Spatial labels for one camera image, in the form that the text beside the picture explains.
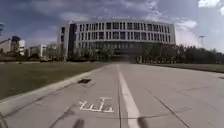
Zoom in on row of small trees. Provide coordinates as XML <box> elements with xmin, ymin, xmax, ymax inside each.
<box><xmin>42</xmin><ymin>44</ymin><xmax>116</xmax><ymax>63</ymax></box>

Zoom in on large curved pale building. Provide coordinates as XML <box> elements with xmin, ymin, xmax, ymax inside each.
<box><xmin>57</xmin><ymin>18</ymin><xmax>177</xmax><ymax>64</ymax></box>

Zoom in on white painted line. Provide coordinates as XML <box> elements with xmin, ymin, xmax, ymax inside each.
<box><xmin>116</xmin><ymin>64</ymin><xmax>142</xmax><ymax>128</ymax></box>

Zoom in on robot's own part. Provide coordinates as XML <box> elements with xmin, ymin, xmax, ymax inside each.
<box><xmin>72</xmin><ymin>117</ymin><xmax>86</xmax><ymax>128</ymax></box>
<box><xmin>136</xmin><ymin>116</ymin><xmax>150</xmax><ymax>128</ymax></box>

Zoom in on grey concrete slab road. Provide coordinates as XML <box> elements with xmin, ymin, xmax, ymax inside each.
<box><xmin>0</xmin><ymin>63</ymin><xmax>224</xmax><ymax>128</ymax></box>

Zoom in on row of dark trees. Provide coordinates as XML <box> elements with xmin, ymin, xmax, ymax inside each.
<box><xmin>137</xmin><ymin>42</ymin><xmax>224</xmax><ymax>66</ymax></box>

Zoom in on grass field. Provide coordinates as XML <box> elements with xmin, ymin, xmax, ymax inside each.
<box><xmin>0</xmin><ymin>61</ymin><xmax>108</xmax><ymax>101</ymax></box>

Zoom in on pale concrete kerb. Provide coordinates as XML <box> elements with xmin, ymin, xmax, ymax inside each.
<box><xmin>0</xmin><ymin>64</ymin><xmax>109</xmax><ymax>118</ymax></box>

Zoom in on floodlight pole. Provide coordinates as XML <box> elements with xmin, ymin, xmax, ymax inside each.
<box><xmin>198</xmin><ymin>34</ymin><xmax>206</xmax><ymax>48</ymax></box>

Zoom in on low pale buildings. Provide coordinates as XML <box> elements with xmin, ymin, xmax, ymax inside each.
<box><xmin>0</xmin><ymin>35</ymin><xmax>58</xmax><ymax>63</ymax></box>

